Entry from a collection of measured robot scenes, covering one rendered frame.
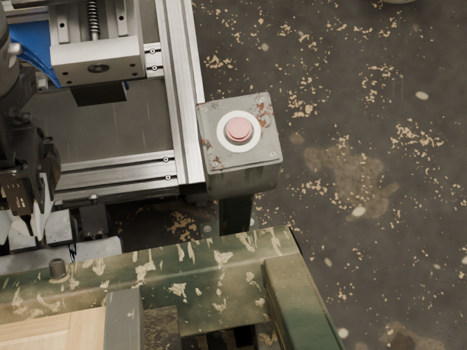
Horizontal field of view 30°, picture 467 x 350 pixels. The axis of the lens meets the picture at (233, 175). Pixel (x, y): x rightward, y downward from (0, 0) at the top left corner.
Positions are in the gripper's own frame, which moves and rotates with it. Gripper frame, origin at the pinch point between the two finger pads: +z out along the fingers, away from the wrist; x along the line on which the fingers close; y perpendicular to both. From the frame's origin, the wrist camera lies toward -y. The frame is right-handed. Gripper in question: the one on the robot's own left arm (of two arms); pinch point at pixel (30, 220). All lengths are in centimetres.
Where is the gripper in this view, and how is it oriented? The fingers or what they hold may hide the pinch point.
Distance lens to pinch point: 90.0
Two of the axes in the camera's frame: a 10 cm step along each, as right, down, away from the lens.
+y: 1.0, 7.2, -6.9
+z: 0.5, 6.9, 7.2
